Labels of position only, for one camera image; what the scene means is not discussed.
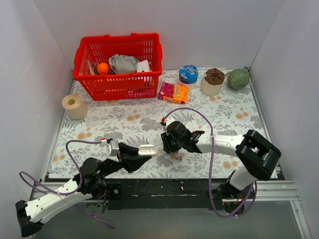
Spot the white earbud charging case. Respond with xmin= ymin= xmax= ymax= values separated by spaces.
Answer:
xmin=138 ymin=144 xmax=156 ymax=156

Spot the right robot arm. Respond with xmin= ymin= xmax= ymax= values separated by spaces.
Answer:
xmin=161 ymin=119 xmax=282 ymax=199

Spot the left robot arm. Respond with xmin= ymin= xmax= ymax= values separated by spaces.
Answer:
xmin=15 ymin=139 xmax=156 ymax=238

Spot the pink orange candy box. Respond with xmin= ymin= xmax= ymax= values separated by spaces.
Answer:
xmin=158 ymin=82 xmax=189 ymax=104

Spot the beige paper roll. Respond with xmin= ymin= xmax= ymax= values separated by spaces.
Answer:
xmin=62 ymin=93 xmax=88 ymax=120

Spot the blue wrapped paper roll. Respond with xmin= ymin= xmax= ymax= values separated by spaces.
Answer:
xmin=178 ymin=65 xmax=198 ymax=91

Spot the brown topped paper roll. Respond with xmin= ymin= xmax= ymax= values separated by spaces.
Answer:
xmin=201 ymin=68 xmax=225 ymax=97

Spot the green melon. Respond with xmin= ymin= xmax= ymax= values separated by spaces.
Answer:
xmin=227 ymin=69 xmax=250 ymax=91

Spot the white box in basket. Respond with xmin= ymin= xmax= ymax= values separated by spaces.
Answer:
xmin=136 ymin=60 xmax=151 ymax=73

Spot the red plastic shopping basket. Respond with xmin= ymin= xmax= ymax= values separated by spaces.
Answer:
xmin=73 ymin=33 xmax=162 ymax=101

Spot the orange fruit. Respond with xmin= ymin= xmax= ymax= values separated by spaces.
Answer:
xmin=97 ymin=62 xmax=110 ymax=75

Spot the crumpled grey cloth bag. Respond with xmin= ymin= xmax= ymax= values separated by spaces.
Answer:
xmin=108 ymin=54 xmax=139 ymax=75

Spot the clear snack bag in basket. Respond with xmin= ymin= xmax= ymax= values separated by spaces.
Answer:
xmin=87 ymin=60 xmax=99 ymax=75

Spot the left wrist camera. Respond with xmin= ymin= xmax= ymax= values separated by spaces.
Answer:
xmin=101 ymin=138 xmax=120 ymax=162

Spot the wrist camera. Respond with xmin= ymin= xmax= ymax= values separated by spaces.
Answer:
xmin=101 ymin=138 xmax=120 ymax=162
xmin=160 ymin=117 xmax=175 ymax=131

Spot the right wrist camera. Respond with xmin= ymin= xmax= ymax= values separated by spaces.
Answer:
xmin=160 ymin=117 xmax=175 ymax=131

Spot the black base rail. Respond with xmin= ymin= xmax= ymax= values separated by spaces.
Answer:
xmin=77 ymin=178 xmax=250 ymax=211

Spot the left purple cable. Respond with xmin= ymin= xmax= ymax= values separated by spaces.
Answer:
xmin=19 ymin=139 xmax=115 ymax=230

